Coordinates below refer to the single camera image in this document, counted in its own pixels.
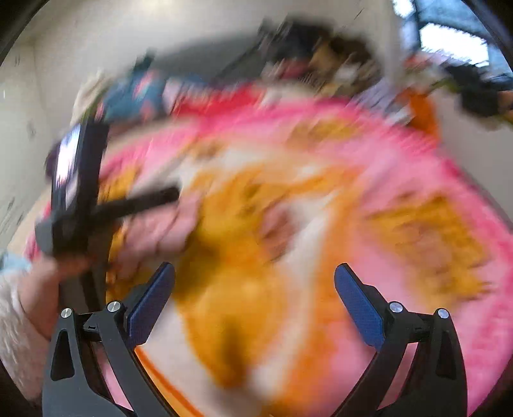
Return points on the red cloth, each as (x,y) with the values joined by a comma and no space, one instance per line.
(216,100)

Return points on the barred window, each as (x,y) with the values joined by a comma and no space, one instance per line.
(449,36)

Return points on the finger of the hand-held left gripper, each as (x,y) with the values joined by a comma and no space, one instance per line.
(140,202)

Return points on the pink printed blanket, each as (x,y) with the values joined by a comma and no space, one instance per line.
(320,240)

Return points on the pile of clothes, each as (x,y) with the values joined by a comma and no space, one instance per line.
(320,56)

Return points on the black jacket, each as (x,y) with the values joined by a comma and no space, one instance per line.
(477,94)

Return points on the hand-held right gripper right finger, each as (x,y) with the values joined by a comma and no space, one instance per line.
(358,308)

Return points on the person's left hand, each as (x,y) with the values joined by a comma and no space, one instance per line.
(44,288)

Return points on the lavender cloth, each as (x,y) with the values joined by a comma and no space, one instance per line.
(380,100)

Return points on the person's left forearm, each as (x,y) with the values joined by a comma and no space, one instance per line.
(16,328)

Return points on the blue floral quilt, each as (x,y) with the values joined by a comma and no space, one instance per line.
(128,94)

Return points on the orange bag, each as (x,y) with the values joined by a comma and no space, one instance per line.
(421,112)

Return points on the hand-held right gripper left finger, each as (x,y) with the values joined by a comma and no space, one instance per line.
(151,304)

